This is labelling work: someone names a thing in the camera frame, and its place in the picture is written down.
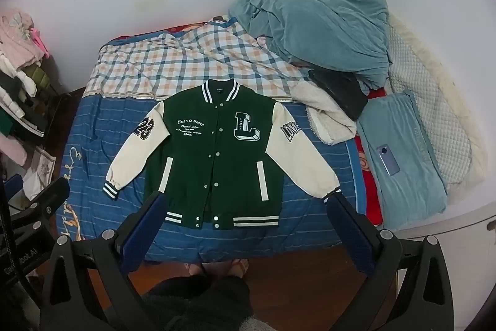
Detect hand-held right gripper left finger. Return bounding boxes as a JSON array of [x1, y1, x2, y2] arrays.
[[41, 190, 168, 331]]

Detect plaid quilt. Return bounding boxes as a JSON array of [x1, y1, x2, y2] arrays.
[[83, 18, 311, 110]]

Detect green and cream varsity jacket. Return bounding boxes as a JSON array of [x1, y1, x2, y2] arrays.
[[102, 80, 342, 230]]

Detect person's dark fleece clothing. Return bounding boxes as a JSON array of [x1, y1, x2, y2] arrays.
[[140, 264, 257, 331]]

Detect person's left foot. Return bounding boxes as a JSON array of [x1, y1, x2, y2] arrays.
[[188, 262, 210, 278]]

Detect teal velvet blanket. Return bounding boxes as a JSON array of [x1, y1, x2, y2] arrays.
[[228, 0, 390, 89]]

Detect black cloth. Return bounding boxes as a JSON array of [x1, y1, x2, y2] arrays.
[[308, 68, 369, 121]]

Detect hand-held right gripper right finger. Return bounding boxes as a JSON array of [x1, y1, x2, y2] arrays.
[[325, 190, 455, 331]]

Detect white fleece blanket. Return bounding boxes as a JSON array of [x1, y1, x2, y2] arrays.
[[292, 77, 357, 145]]

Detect rack of assorted clothes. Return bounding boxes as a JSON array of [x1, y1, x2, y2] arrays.
[[0, 7, 72, 169]]

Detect person's foot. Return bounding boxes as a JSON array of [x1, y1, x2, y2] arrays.
[[188, 262, 210, 278], [225, 258, 249, 277]]

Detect white printed cloth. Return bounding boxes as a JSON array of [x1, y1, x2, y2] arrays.
[[23, 148, 57, 200]]

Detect person's right foot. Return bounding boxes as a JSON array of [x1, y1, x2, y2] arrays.
[[225, 258, 249, 277]]

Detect lilac smartphone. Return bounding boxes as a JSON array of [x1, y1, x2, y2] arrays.
[[376, 143, 401, 177]]

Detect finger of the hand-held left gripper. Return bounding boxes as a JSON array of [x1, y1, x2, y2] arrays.
[[3, 176, 24, 208], [11, 177, 71, 235]]

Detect red patterned sheet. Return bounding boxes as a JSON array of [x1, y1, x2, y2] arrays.
[[347, 87, 388, 227]]

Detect teal pillow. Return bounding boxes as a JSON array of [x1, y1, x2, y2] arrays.
[[356, 91, 448, 231]]

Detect blue striped bed sheet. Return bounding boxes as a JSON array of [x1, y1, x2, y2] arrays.
[[54, 92, 382, 266]]

